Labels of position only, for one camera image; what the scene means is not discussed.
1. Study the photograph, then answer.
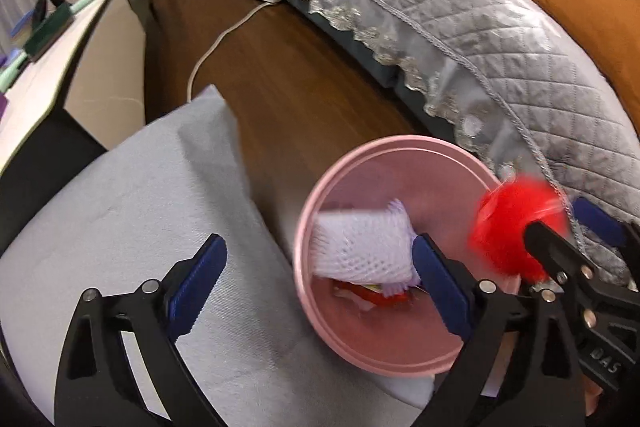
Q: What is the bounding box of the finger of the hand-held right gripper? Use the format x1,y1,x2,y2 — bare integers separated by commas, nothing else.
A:
570,197,640,258
522,218,601,293

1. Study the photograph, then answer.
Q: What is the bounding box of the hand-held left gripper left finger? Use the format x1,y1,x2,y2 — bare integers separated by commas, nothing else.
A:
54,233,228,427

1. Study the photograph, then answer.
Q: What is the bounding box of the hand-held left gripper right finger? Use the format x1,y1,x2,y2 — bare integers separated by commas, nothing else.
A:
411,233,586,427

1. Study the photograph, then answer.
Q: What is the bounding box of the pink plastic bin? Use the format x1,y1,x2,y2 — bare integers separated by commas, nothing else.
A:
294,134,521,375

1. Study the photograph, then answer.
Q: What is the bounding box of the pale purple foam net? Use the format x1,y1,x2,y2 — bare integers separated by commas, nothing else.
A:
311,199,422,298

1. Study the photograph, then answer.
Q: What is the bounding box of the white coffee table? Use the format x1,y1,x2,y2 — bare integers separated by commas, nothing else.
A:
0,0,151,178

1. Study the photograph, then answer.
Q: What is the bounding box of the grey quilted sofa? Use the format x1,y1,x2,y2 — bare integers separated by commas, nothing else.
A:
215,0,640,288

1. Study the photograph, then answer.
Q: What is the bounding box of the mint green mat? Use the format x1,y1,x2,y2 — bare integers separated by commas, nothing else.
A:
0,0,98,90

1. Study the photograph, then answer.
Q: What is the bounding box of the white power cable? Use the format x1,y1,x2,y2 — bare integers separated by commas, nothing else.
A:
186,0,266,102

